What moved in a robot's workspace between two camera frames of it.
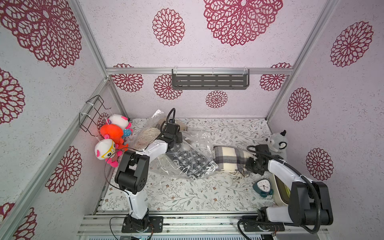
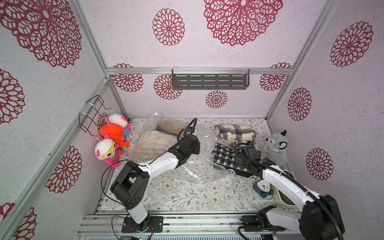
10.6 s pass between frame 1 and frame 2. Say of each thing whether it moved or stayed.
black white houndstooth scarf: moved
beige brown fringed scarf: stayed
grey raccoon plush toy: stayed
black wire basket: stayed
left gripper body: moved
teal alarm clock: stayed
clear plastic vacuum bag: moved
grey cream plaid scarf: moved
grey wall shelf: stayed
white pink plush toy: stayed
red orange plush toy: stayed
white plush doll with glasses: stayed
